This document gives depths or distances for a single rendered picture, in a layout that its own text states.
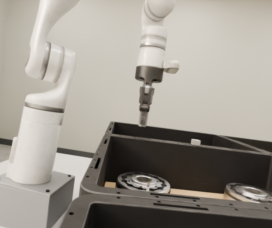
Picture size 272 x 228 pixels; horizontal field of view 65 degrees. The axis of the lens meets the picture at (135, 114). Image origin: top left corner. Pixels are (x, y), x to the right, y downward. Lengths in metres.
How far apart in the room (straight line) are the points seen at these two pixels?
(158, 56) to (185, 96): 2.87
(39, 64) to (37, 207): 0.31
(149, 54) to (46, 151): 0.34
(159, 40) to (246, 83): 3.15
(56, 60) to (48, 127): 0.15
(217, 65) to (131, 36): 1.40
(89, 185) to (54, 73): 0.37
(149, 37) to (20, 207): 0.50
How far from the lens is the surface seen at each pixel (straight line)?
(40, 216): 0.55
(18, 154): 0.56
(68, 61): 0.53
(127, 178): 0.42
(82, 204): 0.17
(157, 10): 0.60
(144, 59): 0.56
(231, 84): 3.59
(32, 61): 0.53
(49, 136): 0.54
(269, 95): 3.79
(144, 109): 0.53
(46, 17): 0.55
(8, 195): 0.57
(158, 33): 0.58
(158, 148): 0.48
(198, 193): 0.51
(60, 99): 0.53
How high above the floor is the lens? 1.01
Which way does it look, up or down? 3 degrees down
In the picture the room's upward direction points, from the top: 8 degrees clockwise
